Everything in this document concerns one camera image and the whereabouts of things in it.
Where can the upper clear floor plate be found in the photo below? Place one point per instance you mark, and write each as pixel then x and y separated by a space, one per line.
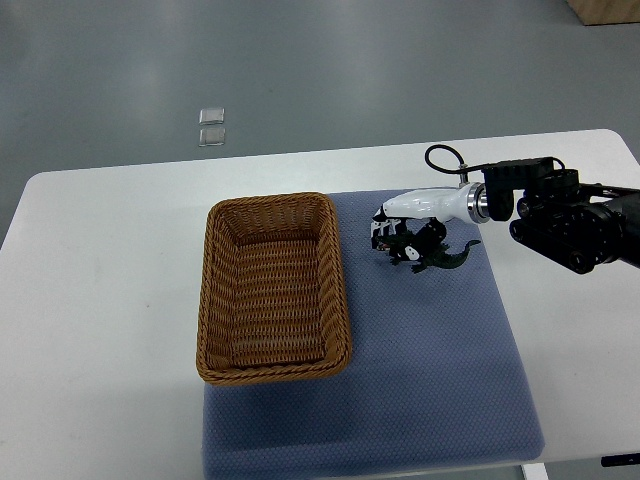
pixel 211 115

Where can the clear floor plate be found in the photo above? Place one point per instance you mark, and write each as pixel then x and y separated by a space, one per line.
pixel 212 136
pixel 211 115

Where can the white table leg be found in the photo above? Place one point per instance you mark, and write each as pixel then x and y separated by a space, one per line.
pixel 534 471

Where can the blue grey quilted mat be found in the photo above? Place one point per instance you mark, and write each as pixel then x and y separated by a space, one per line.
pixel 435 378

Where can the brown wicker basket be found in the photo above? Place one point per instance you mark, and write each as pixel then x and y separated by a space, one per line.
pixel 273 304

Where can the dark green toy crocodile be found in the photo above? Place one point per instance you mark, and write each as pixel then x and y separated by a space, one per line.
pixel 424 252

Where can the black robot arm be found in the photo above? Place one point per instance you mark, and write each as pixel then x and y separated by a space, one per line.
pixel 549 210

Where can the black table controller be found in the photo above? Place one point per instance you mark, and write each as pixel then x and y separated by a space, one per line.
pixel 620 460

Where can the wooden box corner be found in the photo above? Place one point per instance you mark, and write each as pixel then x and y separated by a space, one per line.
pixel 605 12

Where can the lower clear floor plate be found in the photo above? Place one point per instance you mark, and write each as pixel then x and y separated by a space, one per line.
pixel 212 136

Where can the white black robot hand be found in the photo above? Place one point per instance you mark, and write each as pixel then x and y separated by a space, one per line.
pixel 424 212

